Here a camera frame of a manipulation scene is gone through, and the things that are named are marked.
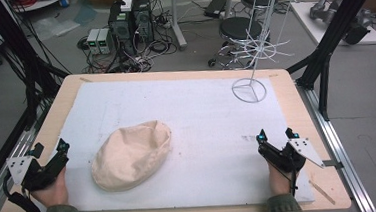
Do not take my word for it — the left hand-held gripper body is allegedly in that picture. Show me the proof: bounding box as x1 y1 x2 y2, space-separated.
5 153 70 195

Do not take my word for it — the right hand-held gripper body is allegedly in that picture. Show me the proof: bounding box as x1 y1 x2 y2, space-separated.
260 136 326 176

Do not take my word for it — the beige cloth hat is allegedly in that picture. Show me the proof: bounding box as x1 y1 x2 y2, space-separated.
87 118 177 195

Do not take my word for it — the person's right hand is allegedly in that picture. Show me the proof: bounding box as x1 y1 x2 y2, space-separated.
266 160 299 198

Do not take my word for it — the person's left hand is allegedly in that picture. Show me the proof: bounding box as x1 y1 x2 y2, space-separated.
29 167 71 209

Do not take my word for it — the thin wooden strip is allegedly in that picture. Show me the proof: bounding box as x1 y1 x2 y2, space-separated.
307 177 337 208

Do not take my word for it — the white foam mat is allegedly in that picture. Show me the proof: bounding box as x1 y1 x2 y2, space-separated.
52 66 317 212

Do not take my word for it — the white platform board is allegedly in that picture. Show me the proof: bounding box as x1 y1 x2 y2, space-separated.
289 0 376 52

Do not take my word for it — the grey power supply unit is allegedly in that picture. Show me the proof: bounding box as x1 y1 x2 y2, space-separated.
84 28 102 56
95 27 115 56

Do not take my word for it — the clear plastic sheet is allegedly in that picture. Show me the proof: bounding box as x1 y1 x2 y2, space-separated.
31 4 100 41

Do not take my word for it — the grey robot device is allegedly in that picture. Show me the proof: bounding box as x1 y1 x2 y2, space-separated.
307 0 374 48

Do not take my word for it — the black computer tower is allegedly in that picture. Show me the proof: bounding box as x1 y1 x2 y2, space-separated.
105 0 138 57
130 0 157 46

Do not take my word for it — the black flat device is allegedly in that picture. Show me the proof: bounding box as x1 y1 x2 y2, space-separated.
202 0 230 20

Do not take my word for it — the white round table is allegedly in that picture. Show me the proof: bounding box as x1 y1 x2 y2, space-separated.
10 0 71 14

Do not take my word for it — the grey metal table leg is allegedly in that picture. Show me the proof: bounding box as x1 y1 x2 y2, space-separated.
168 0 189 52

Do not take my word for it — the white box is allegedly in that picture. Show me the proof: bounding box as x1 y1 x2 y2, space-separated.
119 0 135 13

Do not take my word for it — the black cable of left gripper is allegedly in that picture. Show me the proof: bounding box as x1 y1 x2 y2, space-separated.
1 168 45 212

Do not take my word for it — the aluminium rail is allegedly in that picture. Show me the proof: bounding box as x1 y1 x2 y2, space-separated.
295 75 376 212
0 105 58 212

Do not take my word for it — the metal bracket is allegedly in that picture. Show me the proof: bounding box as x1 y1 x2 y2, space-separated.
322 157 346 172

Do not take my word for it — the white wire hanging rack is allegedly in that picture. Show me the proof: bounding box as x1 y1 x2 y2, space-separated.
224 0 330 106

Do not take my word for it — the black metal frame post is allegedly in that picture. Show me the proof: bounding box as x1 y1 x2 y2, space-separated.
0 0 80 197
281 0 376 125

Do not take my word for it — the tangle of floor cables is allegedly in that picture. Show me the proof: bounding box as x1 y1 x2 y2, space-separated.
74 5 187 78

